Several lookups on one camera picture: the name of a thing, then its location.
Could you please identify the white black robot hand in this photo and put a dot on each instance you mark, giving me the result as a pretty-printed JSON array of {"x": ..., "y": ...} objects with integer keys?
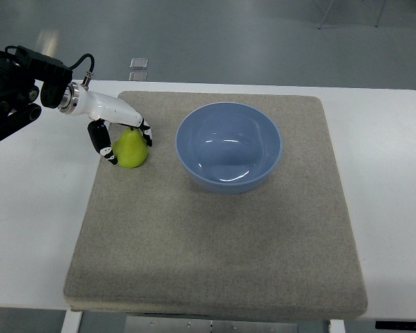
[{"x": 101, "y": 108}]

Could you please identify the green pear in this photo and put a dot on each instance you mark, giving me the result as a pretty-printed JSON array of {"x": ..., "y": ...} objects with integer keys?
[{"x": 130, "y": 149}]

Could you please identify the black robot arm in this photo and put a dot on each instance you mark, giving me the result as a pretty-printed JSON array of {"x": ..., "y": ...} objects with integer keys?
[{"x": 27, "y": 75}]

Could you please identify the blue ceramic bowl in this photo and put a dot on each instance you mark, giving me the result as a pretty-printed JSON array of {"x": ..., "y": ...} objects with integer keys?
[{"x": 228, "y": 148}]

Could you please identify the lower floor outlet plate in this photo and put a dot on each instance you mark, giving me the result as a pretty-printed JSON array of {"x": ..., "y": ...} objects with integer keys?
[{"x": 138, "y": 76}]

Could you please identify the floor outlet plate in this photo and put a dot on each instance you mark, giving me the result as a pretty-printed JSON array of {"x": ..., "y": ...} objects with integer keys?
[
  {"x": 138, "y": 76},
  {"x": 138, "y": 63}
]

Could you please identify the upper floor outlet plate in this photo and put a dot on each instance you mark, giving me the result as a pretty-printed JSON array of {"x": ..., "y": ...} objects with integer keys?
[{"x": 138, "y": 63}]

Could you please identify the grey felt mat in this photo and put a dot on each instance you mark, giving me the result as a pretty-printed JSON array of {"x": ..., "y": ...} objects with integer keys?
[{"x": 153, "y": 242}]

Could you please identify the metal table frame bar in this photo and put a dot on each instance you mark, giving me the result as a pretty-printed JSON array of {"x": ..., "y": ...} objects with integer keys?
[{"x": 154, "y": 324}]

